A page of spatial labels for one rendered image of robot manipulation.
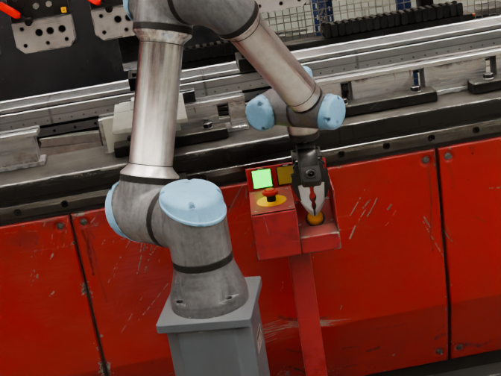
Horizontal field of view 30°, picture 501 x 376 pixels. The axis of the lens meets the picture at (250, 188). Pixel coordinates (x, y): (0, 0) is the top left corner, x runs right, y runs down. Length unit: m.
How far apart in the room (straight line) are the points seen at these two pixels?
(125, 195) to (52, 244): 0.71
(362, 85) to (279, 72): 0.71
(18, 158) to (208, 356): 0.98
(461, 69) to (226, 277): 1.12
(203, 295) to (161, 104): 0.37
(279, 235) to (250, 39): 0.59
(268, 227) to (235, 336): 0.50
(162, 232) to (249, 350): 0.28
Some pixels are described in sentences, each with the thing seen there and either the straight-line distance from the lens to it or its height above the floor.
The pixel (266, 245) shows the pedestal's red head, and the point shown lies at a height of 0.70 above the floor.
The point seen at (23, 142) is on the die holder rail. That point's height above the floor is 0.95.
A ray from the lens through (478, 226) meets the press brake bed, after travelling 2.62.
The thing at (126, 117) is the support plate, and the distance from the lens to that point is 2.34.
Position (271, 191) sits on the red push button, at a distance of 2.22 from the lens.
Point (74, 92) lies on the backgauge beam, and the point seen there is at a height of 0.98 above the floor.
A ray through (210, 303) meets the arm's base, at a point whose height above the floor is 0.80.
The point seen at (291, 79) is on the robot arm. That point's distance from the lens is 1.88.
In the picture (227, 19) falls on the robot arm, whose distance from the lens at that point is 1.74.
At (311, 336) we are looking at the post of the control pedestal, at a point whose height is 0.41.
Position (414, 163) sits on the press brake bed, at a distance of 2.50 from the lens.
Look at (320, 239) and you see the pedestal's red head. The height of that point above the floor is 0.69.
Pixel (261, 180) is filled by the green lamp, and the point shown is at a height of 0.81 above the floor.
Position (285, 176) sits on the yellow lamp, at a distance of 2.31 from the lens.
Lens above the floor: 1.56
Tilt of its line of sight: 19 degrees down
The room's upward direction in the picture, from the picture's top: 9 degrees counter-clockwise
